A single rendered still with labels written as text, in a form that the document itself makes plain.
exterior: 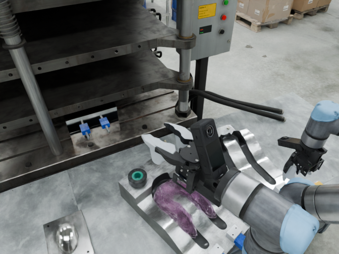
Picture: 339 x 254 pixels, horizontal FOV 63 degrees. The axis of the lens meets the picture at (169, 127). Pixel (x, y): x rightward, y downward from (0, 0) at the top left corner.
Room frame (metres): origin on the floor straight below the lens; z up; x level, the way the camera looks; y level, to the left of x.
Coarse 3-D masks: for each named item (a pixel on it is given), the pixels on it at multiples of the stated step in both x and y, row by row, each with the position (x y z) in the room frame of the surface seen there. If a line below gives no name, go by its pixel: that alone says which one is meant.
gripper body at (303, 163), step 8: (304, 144) 0.64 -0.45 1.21; (296, 152) 0.66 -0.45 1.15; (304, 152) 0.65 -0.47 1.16; (312, 152) 0.62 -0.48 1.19; (320, 152) 0.61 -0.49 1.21; (296, 160) 0.65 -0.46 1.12; (304, 160) 0.63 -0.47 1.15; (312, 160) 0.61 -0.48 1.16; (320, 160) 0.63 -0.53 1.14; (304, 168) 0.62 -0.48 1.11; (312, 168) 0.62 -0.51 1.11
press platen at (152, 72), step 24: (48, 72) 1.39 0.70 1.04; (72, 72) 1.39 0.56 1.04; (96, 72) 1.39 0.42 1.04; (120, 72) 1.39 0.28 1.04; (144, 72) 1.39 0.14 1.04; (168, 72) 1.39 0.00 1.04; (0, 96) 1.15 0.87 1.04; (24, 96) 1.15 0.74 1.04; (48, 96) 1.15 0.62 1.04; (72, 96) 1.15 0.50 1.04; (96, 96) 1.15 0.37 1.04; (120, 96) 1.19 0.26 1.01; (0, 120) 0.96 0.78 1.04; (24, 120) 0.98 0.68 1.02
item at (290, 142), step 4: (280, 140) 0.73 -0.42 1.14; (284, 140) 0.72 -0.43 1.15; (288, 140) 0.71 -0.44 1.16; (292, 140) 0.71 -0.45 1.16; (296, 140) 0.70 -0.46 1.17; (280, 144) 0.72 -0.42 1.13; (284, 144) 0.71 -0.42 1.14; (288, 144) 0.70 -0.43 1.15; (292, 144) 0.68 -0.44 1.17; (296, 144) 0.67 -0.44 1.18; (300, 144) 0.66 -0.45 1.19; (292, 148) 0.68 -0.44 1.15; (296, 148) 0.67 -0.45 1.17; (300, 148) 0.65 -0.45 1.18
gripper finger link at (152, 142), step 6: (144, 138) 0.42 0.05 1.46; (150, 138) 0.41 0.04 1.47; (156, 138) 0.41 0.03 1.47; (150, 144) 0.40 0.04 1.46; (156, 144) 0.39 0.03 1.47; (162, 144) 0.39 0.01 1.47; (168, 144) 0.39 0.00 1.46; (150, 150) 0.40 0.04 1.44; (168, 150) 0.38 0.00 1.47; (174, 150) 0.38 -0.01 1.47; (156, 156) 0.39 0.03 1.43; (156, 162) 0.39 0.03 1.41
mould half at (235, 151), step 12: (228, 132) 1.07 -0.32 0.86; (228, 144) 0.91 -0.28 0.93; (252, 144) 0.93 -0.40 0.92; (240, 156) 0.86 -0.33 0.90; (264, 156) 0.88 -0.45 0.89; (228, 168) 0.80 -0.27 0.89; (240, 168) 0.80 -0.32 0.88; (252, 168) 0.80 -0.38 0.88; (264, 168) 0.80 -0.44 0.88; (276, 168) 0.80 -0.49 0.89; (264, 180) 0.73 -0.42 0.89; (276, 180) 0.73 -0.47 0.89; (288, 180) 0.73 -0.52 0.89
